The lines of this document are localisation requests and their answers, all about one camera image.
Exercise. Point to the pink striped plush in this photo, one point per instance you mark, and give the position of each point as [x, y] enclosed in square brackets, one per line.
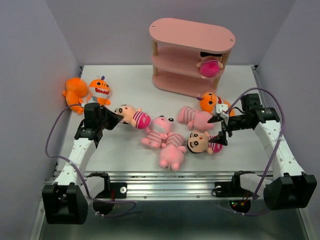
[195, 119]
[173, 151]

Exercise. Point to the boy doll pink pants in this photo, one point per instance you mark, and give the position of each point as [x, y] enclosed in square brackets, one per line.
[210, 64]
[134, 117]
[199, 142]

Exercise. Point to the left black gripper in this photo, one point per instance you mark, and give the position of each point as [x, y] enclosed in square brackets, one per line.
[115, 118]

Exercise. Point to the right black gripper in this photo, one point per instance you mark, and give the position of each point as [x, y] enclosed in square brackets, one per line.
[220, 138]

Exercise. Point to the orange shark plush left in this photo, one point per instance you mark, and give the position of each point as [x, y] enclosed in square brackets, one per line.
[98, 92]

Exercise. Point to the pink three-tier shelf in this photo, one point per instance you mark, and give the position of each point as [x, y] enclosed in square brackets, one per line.
[176, 47]

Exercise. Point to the orange shark plush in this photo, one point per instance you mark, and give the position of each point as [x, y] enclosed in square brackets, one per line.
[98, 92]
[208, 101]

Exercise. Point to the aluminium rail frame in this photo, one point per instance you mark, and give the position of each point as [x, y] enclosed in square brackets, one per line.
[179, 205]

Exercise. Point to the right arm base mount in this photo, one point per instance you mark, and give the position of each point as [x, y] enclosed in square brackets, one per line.
[240, 198]

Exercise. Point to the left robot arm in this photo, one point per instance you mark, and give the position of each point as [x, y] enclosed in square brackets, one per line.
[66, 200]

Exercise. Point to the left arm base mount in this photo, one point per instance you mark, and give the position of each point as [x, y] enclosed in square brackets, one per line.
[101, 187]

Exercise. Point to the plain orange plush toy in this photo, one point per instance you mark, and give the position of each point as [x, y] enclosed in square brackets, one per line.
[75, 90]

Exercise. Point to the pink plush with face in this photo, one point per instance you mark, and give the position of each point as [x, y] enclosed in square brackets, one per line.
[157, 132]

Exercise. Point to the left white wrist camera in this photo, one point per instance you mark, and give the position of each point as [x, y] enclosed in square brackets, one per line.
[83, 104]

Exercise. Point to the pink striped plush upper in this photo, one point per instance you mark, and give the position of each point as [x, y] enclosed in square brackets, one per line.
[195, 119]

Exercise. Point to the pink striped plush lower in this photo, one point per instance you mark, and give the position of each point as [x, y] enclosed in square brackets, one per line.
[173, 151]

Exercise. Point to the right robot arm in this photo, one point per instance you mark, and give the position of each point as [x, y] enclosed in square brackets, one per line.
[283, 184]

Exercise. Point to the orange shark plush right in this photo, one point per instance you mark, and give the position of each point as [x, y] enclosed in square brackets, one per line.
[208, 101]

